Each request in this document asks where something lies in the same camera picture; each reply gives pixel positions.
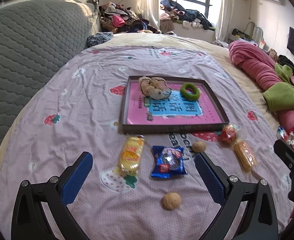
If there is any orange cracker pack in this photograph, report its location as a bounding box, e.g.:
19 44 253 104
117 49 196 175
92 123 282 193
234 141 256 171

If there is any red clear snack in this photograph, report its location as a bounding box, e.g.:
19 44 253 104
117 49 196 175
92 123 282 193
220 124 240 144

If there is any walnut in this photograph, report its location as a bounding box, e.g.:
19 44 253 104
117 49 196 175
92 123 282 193
191 140 206 153
162 192 182 210

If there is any blue oreo cookie packet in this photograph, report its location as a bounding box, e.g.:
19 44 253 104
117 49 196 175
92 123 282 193
151 146 186 179

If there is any yellow cake snack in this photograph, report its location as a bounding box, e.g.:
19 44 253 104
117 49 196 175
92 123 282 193
116 135 145 176

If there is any red white candy wrapper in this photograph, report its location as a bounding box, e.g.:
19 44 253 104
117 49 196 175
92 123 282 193
276 126 294 149

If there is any green fleece garment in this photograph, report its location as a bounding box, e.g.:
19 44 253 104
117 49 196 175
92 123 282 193
263 63 294 112

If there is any pink rolled blanket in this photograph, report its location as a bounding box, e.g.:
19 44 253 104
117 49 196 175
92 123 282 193
229 41 294 131

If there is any small bedside desk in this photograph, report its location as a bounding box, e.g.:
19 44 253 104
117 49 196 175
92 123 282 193
228 28 266 49

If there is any pink strawberry print bedsheet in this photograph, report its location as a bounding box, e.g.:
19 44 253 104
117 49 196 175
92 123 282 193
0 47 293 239

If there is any beige organza scrunchie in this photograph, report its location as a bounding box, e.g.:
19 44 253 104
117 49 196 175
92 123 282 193
138 76 172 100

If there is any dark shallow box tray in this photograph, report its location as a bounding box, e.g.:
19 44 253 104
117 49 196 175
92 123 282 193
120 76 229 134

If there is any right cream curtain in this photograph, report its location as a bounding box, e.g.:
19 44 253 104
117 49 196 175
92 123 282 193
215 0 235 41

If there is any cream curtain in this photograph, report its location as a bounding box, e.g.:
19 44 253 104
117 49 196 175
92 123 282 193
137 0 160 29
215 0 235 41

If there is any clothes pile on windowsill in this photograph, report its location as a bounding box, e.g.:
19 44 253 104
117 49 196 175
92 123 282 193
160 0 215 31

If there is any grey quilted headboard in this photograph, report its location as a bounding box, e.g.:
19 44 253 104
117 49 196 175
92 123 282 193
0 0 100 145

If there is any dark blue patterned cloth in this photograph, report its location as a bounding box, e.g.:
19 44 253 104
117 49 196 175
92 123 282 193
86 32 114 48

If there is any left cream curtain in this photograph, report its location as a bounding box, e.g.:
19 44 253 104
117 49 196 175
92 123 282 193
137 0 160 29

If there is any clothes pile beside bed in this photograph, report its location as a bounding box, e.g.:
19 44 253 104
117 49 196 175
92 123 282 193
87 0 161 34

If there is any green fuzzy hair tie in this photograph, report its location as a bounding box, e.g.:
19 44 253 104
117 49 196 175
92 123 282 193
179 82 201 102

